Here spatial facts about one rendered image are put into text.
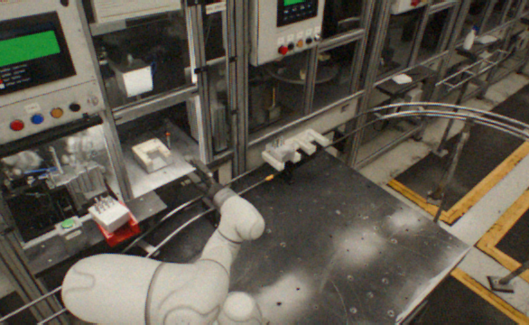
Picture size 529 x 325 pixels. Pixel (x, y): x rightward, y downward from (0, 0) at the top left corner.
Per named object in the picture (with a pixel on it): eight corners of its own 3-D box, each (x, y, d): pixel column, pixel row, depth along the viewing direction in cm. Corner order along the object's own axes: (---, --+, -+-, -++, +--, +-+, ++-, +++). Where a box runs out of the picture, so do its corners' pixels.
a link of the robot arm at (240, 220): (227, 192, 130) (209, 223, 132) (255, 218, 121) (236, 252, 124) (247, 195, 138) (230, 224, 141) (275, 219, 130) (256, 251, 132)
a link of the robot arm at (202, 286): (233, 256, 84) (173, 248, 85) (214, 299, 66) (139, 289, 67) (228, 310, 86) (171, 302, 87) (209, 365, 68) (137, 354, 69)
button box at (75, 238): (69, 255, 142) (60, 234, 135) (62, 242, 147) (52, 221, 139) (90, 244, 146) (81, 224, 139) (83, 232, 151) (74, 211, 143)
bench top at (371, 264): (209, 524, 106) (208, 523, 104) (75, 273, 167) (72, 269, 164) (469, 252, 183) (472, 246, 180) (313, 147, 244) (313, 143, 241)
